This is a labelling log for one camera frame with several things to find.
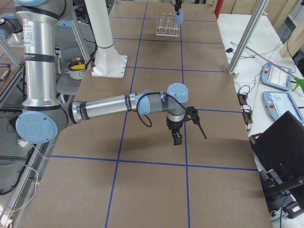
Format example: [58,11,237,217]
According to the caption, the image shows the black laptop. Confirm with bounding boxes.
[249,111,304,180]

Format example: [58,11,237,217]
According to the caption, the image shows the light blue plastic cup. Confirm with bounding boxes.
[174,9,183,24]

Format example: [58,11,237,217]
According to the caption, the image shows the teach pendant with red button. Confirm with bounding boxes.
[261,62,291,91]

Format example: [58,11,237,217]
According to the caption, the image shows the white wire cup holder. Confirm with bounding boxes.
[155,13,181,37]

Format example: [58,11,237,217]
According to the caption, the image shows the white pot with yellow contents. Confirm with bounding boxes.
[64,57,86,80]

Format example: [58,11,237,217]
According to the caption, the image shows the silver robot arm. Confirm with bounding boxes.
[15,0,189,145]

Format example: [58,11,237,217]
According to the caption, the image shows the aluminium frame post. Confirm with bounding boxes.
[226,0,269,79]

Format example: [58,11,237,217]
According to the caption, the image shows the black usb hub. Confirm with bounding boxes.
[237,93,247,105]

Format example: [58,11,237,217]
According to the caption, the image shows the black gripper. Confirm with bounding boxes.
[166,120,183,145]
[173,0,182,11]

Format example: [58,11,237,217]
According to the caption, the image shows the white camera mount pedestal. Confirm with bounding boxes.
[85,0,128,78]

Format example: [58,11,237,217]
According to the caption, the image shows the green handled reacher grabber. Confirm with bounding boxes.
[246,46,304,91]

